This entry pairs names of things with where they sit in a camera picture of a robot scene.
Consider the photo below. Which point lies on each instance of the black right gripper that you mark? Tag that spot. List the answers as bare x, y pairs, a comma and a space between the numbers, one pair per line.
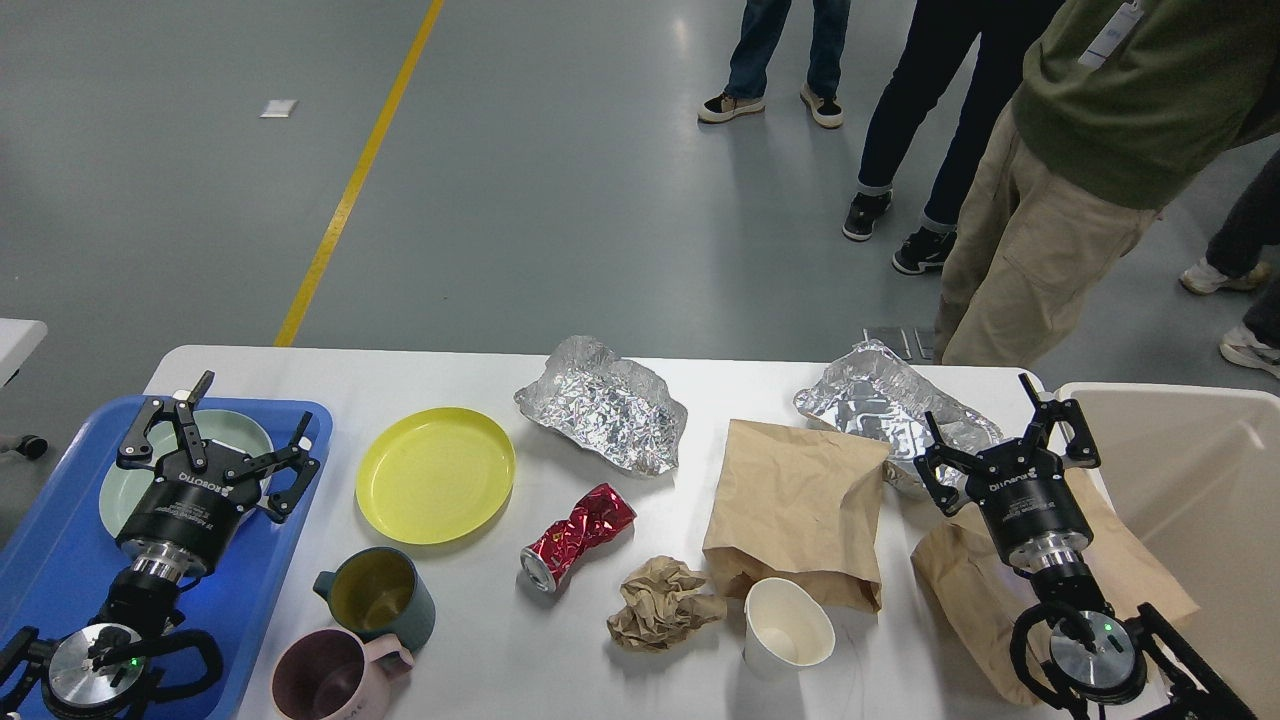
1030, 510

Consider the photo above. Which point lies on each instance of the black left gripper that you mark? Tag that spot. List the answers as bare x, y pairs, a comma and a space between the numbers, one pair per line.
190, 503

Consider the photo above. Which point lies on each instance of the dark teal mug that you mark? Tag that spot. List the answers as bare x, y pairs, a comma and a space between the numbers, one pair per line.
378, 592

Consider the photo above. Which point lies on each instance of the yellow plastic plate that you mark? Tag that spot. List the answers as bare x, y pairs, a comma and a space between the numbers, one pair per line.
435, 476

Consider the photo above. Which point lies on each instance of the pink mug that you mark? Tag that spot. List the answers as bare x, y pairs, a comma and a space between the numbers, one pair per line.
333, 674

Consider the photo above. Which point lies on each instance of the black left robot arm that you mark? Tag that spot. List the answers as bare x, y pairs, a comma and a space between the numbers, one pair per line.
143, 579

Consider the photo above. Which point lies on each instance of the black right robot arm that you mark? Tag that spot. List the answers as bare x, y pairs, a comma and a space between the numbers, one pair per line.
1069, 648

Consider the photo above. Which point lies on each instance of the pale green plate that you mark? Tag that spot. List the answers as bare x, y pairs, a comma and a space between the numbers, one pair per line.
235, 430

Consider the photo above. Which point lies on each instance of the brown paper bag right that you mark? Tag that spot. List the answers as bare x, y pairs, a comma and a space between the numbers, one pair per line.
982, 597

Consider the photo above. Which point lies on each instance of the crumpled foil tray right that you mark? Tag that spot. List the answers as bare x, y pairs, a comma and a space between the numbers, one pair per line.
872, 393

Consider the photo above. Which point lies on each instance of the crumpled foil tray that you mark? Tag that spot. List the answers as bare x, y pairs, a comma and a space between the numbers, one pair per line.
607, 404
872, 393

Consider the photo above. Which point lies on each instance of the blue plastic tray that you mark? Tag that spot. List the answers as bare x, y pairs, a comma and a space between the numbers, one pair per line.
57, 568

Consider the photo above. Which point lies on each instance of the beige plastic bin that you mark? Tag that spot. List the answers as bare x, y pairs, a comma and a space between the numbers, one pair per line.
1194, 473

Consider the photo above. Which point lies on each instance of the white side table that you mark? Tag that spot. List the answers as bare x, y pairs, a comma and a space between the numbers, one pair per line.
19, 338

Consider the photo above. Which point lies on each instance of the large brown paper bag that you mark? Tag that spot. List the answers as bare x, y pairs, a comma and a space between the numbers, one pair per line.
801, 505

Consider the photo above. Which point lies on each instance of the white paper cup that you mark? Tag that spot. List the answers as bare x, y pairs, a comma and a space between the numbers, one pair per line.
787, 630

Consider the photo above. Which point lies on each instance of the person grey trousers white sneakers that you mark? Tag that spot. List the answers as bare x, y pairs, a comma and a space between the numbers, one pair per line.
1232, 262

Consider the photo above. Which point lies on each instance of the person green sweater khaki trousers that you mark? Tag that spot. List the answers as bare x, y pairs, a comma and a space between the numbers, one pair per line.
1122, 105

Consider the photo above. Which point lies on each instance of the crumpled brown paper ball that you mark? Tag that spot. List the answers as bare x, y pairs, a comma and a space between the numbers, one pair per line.
662, 606

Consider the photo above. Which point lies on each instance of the crumpled foil tray left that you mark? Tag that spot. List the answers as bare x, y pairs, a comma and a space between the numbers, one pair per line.
607, 404

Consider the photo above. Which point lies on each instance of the crushed red can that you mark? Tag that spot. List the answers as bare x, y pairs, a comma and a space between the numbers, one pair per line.
596, 518

